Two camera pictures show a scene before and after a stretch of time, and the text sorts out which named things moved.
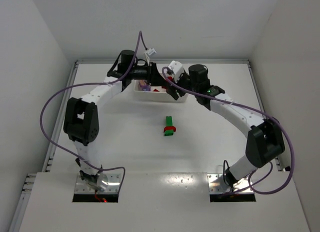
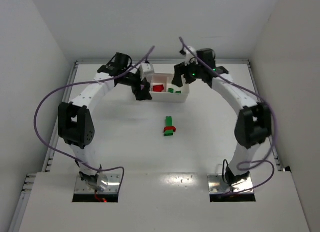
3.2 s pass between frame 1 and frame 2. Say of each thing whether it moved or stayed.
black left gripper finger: moved
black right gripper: moved
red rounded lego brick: moved
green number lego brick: stayed
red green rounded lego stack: stayed
